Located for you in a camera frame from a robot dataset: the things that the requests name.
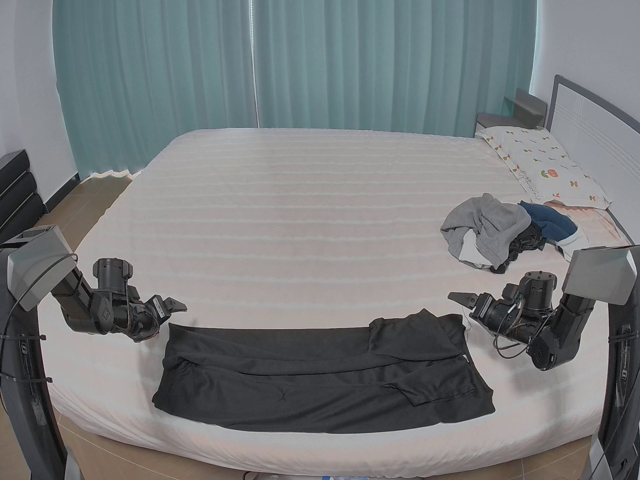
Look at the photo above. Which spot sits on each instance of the white fleecy garment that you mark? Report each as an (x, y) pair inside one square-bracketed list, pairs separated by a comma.
[(570, 243)]

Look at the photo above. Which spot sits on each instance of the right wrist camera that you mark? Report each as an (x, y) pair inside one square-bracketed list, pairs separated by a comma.
[(512, 292)]

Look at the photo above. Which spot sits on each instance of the white printed pillow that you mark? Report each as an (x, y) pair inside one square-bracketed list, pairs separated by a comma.
[(545, 165)]

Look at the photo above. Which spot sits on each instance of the dark blue garment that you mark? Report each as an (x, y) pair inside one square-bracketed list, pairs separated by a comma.
[(550, 220)]

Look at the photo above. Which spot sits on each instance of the black T-shirt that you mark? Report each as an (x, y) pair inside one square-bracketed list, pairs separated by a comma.
[(300, 373)]

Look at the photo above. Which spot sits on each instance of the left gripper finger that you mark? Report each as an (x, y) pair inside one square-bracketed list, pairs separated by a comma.
[(178, 309), (171, 301)]

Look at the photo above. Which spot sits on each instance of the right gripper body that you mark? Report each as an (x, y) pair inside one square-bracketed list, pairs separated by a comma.
[(500, 318)]

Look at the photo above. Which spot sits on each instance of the blue-green curtain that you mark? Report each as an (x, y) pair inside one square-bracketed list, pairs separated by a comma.
[(390, 48), (150, 68)]

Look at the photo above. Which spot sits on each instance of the bed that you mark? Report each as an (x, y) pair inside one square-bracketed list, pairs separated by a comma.
[(300, 218)]

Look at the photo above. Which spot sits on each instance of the grey bedside table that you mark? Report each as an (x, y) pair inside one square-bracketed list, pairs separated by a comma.
[(515, 110)]

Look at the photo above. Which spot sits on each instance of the grey garment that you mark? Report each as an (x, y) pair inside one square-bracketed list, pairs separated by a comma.
[(495, 218)]

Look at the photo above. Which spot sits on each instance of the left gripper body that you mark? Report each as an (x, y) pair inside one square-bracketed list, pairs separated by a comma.
[(147, 320)]

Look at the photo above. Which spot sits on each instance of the black crinkled garment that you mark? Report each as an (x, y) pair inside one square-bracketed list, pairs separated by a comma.
[(522, 243)]

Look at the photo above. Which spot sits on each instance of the black chest of drawers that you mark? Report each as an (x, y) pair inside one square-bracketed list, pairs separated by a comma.
[(20, 188)]

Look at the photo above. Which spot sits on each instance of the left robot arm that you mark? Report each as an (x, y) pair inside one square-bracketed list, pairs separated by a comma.
[(25, 393)]

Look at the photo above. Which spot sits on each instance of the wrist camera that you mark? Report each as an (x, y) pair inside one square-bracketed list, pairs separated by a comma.
[(135, 295), (512, 292)]

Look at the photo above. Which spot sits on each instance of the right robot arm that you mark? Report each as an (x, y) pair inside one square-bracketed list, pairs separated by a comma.
[(620, 368)]

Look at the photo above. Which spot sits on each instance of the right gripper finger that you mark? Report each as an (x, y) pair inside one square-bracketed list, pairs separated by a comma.
[(472, 296), (462, 302)]

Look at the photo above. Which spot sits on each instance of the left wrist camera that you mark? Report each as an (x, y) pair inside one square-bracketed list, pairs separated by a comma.
[(135, 295)]

